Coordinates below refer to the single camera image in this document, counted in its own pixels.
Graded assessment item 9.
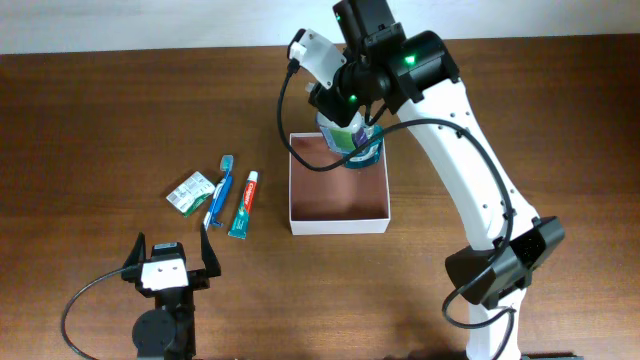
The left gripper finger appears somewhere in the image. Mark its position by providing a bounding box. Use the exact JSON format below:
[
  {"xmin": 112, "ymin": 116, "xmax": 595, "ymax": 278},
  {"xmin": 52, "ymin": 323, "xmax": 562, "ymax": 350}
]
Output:
[
  {"xmin": 200, "ymin": 224, "xmax": 221, "ymax": 278},
  {"xmin": 123, "ymin": 232, "xmax": 146, "ymax": 268}
]

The Colgate toothpaste tube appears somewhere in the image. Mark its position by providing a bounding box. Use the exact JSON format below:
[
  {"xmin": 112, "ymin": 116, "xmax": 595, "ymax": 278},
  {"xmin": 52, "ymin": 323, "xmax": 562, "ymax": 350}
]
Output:
[{"xmin": 228, "ymin": 171, "xmax": 259, "ymax": 239}]

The clear hand soap pump bottle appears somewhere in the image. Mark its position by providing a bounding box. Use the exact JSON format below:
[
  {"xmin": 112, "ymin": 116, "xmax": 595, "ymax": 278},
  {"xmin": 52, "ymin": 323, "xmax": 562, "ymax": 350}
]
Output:
[{"xmin": 315, "ymin": 112, "xmax": 374, "ymax": 155}]

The green white floss packet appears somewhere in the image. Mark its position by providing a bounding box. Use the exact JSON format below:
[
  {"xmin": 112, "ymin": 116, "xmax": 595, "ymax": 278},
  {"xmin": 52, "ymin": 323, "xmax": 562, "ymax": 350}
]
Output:
[{"xmin": 166, "ymin": 171, "xmax": 216, "ymax": 217}]

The teal mouthwash bottle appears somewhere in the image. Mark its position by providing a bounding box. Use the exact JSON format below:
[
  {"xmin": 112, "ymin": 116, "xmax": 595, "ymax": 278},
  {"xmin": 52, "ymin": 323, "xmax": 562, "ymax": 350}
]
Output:
[{"xmin": 344, "ymin": 125, "xmax": 382, "ymax": 169}]

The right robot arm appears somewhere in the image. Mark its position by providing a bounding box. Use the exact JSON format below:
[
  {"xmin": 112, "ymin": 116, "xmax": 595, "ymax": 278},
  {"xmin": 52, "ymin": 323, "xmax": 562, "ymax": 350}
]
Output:
[{"xmin": 290, "ymin": 1, "xmax": 565, "ymax": 359}]

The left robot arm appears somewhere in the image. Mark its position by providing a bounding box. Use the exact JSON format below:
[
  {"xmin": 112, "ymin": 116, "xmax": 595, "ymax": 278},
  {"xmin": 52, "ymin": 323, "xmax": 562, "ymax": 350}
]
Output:
[{"xmin": 121, "ymin": 225, "xmax": 221, "ymax": 360}]

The blue white toothbrush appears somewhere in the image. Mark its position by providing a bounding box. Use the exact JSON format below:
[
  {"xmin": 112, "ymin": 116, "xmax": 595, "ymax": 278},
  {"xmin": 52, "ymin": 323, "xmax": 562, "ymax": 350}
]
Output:
[{"xmin": 203, "ymin": 154, "xmax": 234, "ymax": 229}]

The white cardboard box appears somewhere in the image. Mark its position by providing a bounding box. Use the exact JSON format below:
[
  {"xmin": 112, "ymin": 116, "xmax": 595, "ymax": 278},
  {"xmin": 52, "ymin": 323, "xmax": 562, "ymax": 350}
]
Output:
[{"xmin": 288, "ymin": 150, "xmax": 391, "ymax": 235}]

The left black cable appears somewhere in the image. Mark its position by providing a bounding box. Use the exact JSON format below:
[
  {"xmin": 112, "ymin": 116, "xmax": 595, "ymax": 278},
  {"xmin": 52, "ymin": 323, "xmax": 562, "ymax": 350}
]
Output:
[{"xmin": 59, "ymin": 266, "xmax": 136, "ymax": 360}]

